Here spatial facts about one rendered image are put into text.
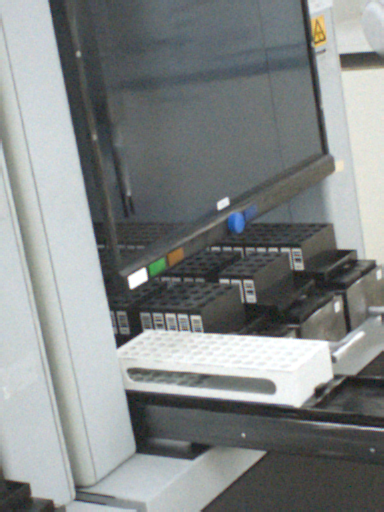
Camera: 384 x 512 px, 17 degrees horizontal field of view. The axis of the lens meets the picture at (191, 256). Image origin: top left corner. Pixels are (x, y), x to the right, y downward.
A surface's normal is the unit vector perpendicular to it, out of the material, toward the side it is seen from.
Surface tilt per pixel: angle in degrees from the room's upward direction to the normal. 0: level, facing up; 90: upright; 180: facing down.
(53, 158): 90
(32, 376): 90
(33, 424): 90
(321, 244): 90
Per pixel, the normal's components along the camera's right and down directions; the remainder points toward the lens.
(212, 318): 0.83, 0.02
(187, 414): -0.54, 0.32
